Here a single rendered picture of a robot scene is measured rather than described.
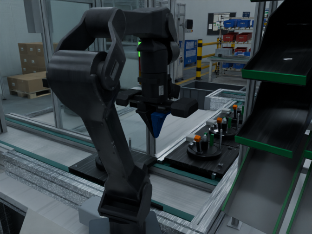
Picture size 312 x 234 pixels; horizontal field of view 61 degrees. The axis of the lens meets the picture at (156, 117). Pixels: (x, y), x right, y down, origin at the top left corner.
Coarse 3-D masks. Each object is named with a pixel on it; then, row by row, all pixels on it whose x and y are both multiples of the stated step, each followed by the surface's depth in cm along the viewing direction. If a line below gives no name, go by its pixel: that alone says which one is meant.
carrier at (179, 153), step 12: (192, 144) 108; (204, 144) 105; (216, 144) 116; (168, 156) 105; (180, 156) 105; (192, 156) 104; (204, 156) 101; (216, 156) 102; (228, 156) 105; (192, 168) 99; (204, 168) 96; (216, 168) 96; (228, 168) 98
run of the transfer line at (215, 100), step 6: (216, 90) 221; (222, 90) 221; (228, 90) 221; (210, 96) 201; (216, 96) 209; (222, 96) 219; (228, 96) 217; (234, 96) 214; (240, 96) 211; (204, 102) 201; (210, 102) 199; (216, 102) 196; (222, 102) 195; (228, 102) 185; (234, 102) 185; (240, 102) 190; (204, 108) 203; (210, 108) 200; (216, 108) 198; (240, 108) 187
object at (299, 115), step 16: (256, 96) 68; (272, 96) 74; (288, 96) 72; (304, 96) 70; (256, 112) 70; (272, 112) 69; (288, 112) 67; (304, 112) 66; (240, 128) 65; (256, 128) 66; (272, 128) 65; (288, 128) 63; (304, 128) 60; (256, 144) 61; (272, 144) 61; (288, 144) 60
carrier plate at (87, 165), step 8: (96, 152) 108; (136, 152) 108; (88, 160) 102; (136, 160) 102; (144, 160) 102; (152, 160) 102; (72, 168) 96; (80, 168) 96; (88, 168) 96; (96, 168) 96; (88, 176) 92; (96, 176) 91; (104, 176) 91
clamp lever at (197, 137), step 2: (196, 136) 98; (198, 136) 98; (200, 136) 98; (194, 138) 98; (196, 138) 98; (198, 138) 98; (200, 138) 99; (196, 140) 98; (198, 140) 98; (196, 142) 100; (198, 142) 99; (196, 144) 100; (198, 144) 100; (200, 144) 101; (196, 146) 101; (198, 146) 101; (200, 146) 101; (198, 148) 101; (200, 148) 101; (198, 150) 102; (200, 150) 102
